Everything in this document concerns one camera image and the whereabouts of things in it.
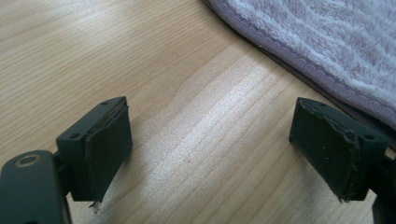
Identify light purple fluffy towel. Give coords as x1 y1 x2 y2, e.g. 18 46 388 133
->
204 0 396 130

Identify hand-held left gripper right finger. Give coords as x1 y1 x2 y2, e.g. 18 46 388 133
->
289 96 390 203

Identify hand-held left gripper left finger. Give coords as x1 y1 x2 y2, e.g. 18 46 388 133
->
55 96 134 210

